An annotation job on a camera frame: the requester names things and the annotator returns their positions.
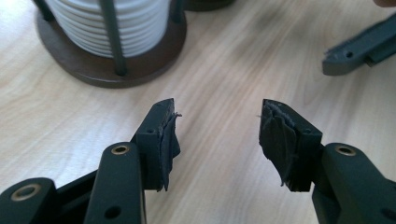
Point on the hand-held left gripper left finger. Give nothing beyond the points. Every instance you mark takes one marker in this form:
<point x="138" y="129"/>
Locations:
<point x="152" y="146"/>

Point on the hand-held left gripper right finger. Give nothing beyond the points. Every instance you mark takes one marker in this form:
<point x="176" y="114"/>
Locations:
<point x="299" y="155"/>

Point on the stack of white cups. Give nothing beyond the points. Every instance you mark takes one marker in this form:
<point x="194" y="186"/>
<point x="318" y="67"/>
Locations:
<point x="140" y="25"/>

